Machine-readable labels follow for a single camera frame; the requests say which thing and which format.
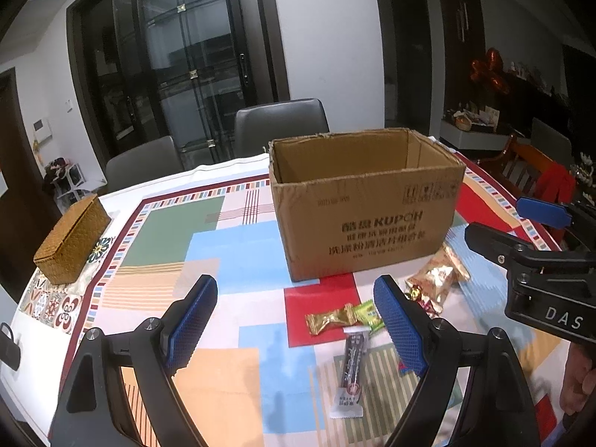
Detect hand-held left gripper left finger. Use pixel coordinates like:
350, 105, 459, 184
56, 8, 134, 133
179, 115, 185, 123
49, 274, 219, 447

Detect grey chair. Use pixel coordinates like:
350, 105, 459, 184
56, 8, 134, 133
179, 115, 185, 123
234, 98, 330, 158
531, 118, 573, 168
105, 136, 186, 194

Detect woven straw lidded box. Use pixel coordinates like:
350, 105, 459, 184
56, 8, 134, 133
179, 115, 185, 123
34, 194, 111, 286

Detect dark framed glass doors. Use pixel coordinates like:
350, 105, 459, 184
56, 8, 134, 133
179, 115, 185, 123
67, 0, 292, 164

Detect white shoe shelf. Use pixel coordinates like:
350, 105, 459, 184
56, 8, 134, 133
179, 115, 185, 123
44, 156, 89, 212

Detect black strap object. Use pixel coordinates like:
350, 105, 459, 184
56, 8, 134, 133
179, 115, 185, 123
0, 323, 22, 372

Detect brown cardboard box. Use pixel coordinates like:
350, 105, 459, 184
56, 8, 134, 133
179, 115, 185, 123
269, 128, 467, 283

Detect dark wooden wardrobe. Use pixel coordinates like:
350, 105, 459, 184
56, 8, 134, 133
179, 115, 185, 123
433, 0, 494, 122

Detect person's right hand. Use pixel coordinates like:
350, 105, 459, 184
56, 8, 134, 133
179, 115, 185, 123
560, 342, 596, 416

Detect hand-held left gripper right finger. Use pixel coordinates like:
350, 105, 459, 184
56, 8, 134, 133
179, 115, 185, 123
373, 275, 543, 447

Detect dark wooden door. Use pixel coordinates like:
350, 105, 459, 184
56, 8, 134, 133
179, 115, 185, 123
0, 69, 61, 280

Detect red cloth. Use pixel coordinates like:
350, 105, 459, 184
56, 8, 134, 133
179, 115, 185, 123
535, 163, 578, 206

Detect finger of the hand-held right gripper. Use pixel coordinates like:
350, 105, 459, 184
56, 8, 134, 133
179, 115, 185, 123
465, 222, 536, 272
517, 197, 574, 230

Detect pale green wrapped candy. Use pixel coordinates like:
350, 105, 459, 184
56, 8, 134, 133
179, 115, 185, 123
349, 299, 385, 333

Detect white low cabinet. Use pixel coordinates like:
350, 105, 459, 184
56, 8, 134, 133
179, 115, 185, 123
440, 118, 532, 148

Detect brown wooden chair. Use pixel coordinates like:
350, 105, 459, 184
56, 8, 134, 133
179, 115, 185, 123
477, 135, 578, 206

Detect colourful patterned tablecloth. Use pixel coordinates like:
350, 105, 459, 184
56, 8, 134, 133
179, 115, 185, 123
9, 137, 573, 447

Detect dark snack bar packet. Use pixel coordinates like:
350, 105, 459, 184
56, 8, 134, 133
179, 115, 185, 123
328, 327, 372, 417

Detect tan pastry packet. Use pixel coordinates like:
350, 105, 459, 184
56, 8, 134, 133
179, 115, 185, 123
405, 242, 471, 313

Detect gold candy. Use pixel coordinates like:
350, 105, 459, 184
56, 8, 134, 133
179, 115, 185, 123
305, 304, 357, 337

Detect red foil balloon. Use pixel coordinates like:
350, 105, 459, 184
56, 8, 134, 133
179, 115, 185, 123
470, 48, 510, 94

